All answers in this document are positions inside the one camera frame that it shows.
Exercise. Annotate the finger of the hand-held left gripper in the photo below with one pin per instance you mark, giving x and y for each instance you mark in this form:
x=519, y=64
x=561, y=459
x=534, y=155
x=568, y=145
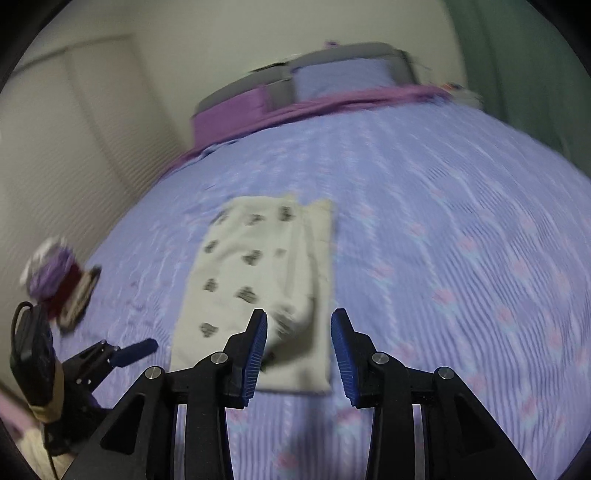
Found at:
x=134, y=351

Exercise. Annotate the white louvered wardrobe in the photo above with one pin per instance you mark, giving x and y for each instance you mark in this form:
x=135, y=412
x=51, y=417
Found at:
x=60, y=152

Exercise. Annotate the purple bed sheet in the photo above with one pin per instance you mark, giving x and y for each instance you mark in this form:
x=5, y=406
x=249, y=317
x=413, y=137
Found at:
x=351, y=100

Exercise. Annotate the grey padded headboard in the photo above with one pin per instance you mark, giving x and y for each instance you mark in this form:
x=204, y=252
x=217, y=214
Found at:
x=281, y=87

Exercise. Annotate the green curtain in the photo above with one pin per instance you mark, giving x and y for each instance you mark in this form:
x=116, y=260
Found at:
x=521, y=60

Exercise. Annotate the purple pillow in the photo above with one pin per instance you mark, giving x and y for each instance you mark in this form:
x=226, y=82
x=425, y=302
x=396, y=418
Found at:
x=231, y=117

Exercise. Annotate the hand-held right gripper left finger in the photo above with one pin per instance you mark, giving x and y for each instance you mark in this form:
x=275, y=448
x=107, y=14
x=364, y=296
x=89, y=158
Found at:
x=256, y=355

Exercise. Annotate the bed with blue duvet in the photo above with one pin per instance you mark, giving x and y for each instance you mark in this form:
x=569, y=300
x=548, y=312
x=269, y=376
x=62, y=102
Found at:
x=438, y=258

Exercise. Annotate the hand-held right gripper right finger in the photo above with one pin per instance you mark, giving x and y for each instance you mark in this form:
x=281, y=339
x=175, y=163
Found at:
x=344, y=355

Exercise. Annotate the white nightstand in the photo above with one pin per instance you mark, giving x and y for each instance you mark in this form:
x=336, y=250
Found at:
x=464, y=97

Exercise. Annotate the cream printed polo shirt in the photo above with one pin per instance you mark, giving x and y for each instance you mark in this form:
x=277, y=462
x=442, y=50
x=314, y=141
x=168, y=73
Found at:
x=249, y=258

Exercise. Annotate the person's left forearm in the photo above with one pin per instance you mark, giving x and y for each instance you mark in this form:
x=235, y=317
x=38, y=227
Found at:
x=14, y=413

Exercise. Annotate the folded brown striped garment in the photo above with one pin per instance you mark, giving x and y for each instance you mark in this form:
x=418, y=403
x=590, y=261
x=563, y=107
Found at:
x=69, y=324

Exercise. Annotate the folded beige garment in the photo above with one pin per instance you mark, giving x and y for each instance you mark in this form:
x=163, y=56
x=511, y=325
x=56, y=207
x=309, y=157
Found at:
x=83, y=290

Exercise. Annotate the folded lilac garment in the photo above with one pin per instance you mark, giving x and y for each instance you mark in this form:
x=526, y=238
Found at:
x=51, y=277

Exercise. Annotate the blue patterned pillow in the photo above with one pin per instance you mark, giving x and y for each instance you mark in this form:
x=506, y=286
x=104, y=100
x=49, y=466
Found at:
x=344, y=78

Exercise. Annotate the folded dark red garment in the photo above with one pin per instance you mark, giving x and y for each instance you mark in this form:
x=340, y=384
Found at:
x=69, y=286

